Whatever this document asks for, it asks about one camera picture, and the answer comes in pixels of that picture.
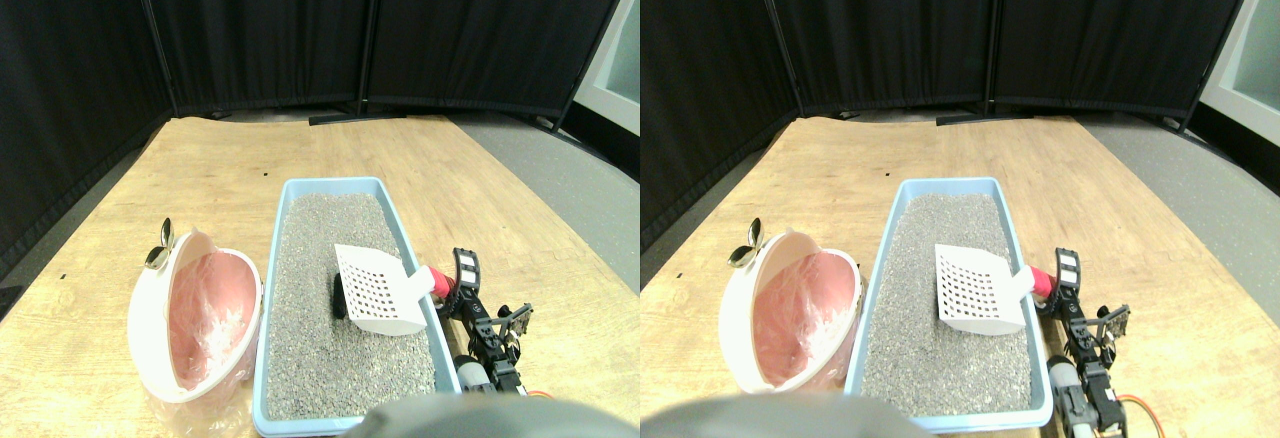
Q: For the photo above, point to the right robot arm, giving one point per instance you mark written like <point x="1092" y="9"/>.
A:
<point x="1070" y="388"/>
<point x="474" y="372"/>

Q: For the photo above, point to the blue litter tray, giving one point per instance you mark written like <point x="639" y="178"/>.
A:
<point x="310" y="358"/>
<point x="930" y="378"/>

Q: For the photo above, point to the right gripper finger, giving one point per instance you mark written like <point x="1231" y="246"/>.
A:
<point x="466" y="258"/>
<point x="1068" y="258"/>

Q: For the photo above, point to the black curtain stand foot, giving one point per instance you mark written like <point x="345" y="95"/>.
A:
<point x="985" y="116"/>
<point x="355" y="115"/>

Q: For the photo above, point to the white bin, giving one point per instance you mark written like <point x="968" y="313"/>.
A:
<point x="150" y="328"/>
<point x="740" y="328"/>

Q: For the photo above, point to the black lump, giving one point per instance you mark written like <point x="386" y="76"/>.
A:
<point x="339" y="296"/>

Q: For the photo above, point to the white shelf unit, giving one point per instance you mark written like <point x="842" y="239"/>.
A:
<point x="612" y="68"/>
<point x="1245" y="48"/>

